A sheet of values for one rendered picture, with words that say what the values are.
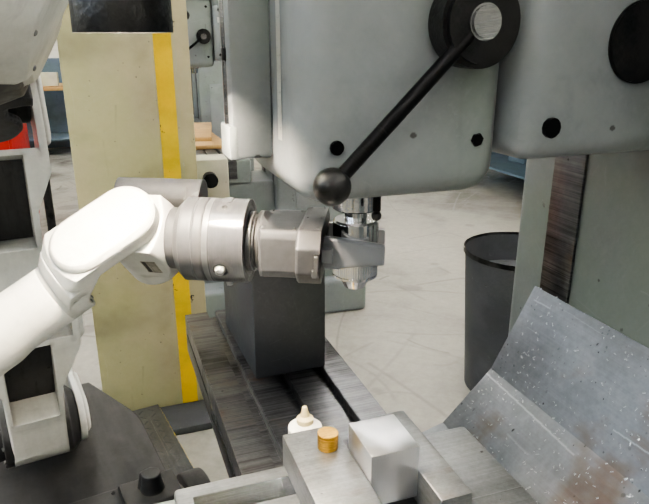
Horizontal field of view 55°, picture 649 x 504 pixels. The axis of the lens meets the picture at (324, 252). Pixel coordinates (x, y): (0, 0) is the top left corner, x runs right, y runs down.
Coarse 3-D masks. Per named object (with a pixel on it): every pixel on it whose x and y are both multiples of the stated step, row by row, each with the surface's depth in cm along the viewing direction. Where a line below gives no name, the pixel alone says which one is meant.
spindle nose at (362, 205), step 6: (360, 198) 61; (366, 198) 61; (372, 198) 61; (342, 204) 62; (348, 204) 61; (354, 204) 61; (360, 204) 61; (366, 204) 61; (336, 210) 62; (342, 210) 62; (348, 210) 61; (354, 210) 61; (360, 210) 61; (366, 210) 61
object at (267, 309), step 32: (224, 288) 117; (256, 288) 96; (288, 288) 98; (320, 288) 100; (256, 320) 97; (288, 320) 99; (320, 320) 101; (256, 352) 99; (288, 352) 101; (320, 352) 103
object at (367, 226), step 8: (336, 216) 65; (344, 216) 65; (368, 216) 65; (336, 224) 63; (344, 224) 62; (352, 224) 62; (360, 224) 62; (368, 224) 62; (376, 224) 63; (344, 232) 62; (352, 232) 62; (360, 232) 62; (368, 232) 62
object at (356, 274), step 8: (336, 232) 63; (376, 232) 63; (368, 240) 63; (376, 240) 64; (336, 272) 64; (344, 272) 64; (352, 272) 63; (360, 272) 63; (368, 272) 64; (376, 272) 65; (344, 280) 64; (352, 280) 64; (360, 280) 64; (368, 280) 64
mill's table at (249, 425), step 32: (192, 320) 122; (224, 320) 122; (192, 352) 117; (224, 352) 109; (224, 384) 99; (256, 384) 99; (288, 384) 101; (320, 384) 99; (352, 384) 99; (224, 416) 91; (256, 416) 93; (288, 416) 91; (320, 416) 91; (352, 416) 93; (224, 448) 90; (256, 448) 84
